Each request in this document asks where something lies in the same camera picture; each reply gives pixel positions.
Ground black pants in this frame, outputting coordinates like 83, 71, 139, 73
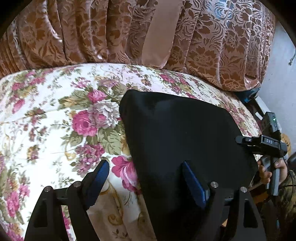
119, 90, 257, 240

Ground camouflage sleeve forearm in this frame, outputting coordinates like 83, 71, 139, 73
261, 170, 295, 240

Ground right hand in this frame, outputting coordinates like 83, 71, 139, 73
257, 158, 289, 186

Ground floral white bedspread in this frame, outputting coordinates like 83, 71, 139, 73
1, 63, 260, 240

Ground brown floral curtain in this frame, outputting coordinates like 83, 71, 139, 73
1, 1, 276, 91

